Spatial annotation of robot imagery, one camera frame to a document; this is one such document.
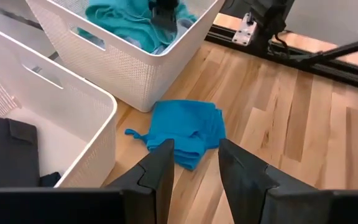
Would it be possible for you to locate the black aluminium frame rail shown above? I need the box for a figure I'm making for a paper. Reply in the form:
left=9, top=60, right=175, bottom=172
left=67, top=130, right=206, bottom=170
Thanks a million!
left=205, top=23, right=358, bottom=93

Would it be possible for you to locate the white perforated plastic basket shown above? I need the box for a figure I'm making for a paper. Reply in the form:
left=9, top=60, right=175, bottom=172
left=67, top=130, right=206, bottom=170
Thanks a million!
left=25, top=0, right=226, bottom=113
left=0, top=20, right=118, bottom=189

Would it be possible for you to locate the teal garment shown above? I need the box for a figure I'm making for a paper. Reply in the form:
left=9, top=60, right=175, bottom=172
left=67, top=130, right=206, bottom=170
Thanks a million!
left=76, top=0, right=198, bottom=55

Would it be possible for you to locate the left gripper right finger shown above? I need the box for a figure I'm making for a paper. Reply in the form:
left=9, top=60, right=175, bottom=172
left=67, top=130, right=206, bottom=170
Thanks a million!
left=218, top=138, right=318, bottom=224

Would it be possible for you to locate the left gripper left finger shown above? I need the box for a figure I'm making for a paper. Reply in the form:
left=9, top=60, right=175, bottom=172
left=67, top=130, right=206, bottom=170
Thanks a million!
left=106, top=138, right=175, bottom=224

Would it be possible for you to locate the thin black rod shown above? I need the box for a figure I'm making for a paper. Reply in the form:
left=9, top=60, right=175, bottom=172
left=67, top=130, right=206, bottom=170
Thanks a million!
left=287, top=34, right=358, bottom=63

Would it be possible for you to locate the dark grey garment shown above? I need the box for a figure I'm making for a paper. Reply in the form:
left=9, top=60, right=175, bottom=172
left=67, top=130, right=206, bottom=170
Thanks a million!
left=0, top=117, right=40, bottom=192

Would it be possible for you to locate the bright blue cloth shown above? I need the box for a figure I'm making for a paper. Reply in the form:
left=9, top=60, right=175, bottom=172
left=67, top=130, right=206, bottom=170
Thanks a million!
left=124, top=99, right=227, bottom=171

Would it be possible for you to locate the black cable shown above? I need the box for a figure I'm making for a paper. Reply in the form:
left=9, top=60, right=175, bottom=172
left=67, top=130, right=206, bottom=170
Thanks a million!
left=270, top=30, right=295, bottom=60

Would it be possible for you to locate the silver metal bracket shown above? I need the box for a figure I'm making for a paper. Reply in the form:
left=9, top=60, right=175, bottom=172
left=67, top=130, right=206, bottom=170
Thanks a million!
left=231, top=12, right=258, bottom=47

